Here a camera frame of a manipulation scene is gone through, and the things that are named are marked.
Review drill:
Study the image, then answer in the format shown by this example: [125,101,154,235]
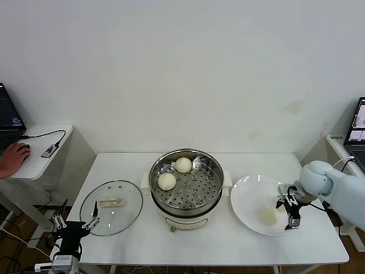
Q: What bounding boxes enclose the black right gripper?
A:
[275,185,303,231]

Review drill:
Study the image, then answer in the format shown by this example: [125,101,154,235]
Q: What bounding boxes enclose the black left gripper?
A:
[51,199,101,255]

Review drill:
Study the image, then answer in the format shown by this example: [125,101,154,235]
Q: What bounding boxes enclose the white steamed baozi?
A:
[259,208,279,226]
[175,157,193,174]
[273,196,287,213]
[157,173,177,191]

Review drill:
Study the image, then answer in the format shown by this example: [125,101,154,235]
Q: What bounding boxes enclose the glass lid with cream handle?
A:
[79,179,143,237]

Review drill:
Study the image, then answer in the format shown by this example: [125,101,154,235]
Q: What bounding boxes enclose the stainless steel steamer basket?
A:
[148,147,225,217]

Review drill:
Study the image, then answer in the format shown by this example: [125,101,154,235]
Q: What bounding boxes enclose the person's bare hand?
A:
[1,143,31,178]

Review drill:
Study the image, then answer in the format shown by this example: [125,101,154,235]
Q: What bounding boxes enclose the white round plate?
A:
[230,174,301,237]

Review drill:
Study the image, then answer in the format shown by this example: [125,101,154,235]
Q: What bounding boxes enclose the small silver USB device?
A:
[40,144,56,159]

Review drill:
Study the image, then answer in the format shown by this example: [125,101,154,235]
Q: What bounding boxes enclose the white side table with label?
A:
[301,132,365,253]

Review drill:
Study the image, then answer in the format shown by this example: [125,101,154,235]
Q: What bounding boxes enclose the cream electric cooker pot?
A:
[141,170,232,233]

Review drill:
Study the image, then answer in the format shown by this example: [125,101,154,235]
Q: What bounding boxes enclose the black laptop with dark screen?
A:
[0,82,27,155]

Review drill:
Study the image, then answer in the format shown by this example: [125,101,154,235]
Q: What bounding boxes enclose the white floor cable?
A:
[0,227,54,259]

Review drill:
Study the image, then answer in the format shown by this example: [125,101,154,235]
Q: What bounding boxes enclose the white laptop cable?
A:
[333,156,356,169]

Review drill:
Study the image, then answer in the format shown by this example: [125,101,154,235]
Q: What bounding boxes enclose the black USB cable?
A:
[18,130,67,149]

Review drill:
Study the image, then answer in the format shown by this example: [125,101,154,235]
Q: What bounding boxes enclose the grey laptop showing camera views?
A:
[343,96,365,175]

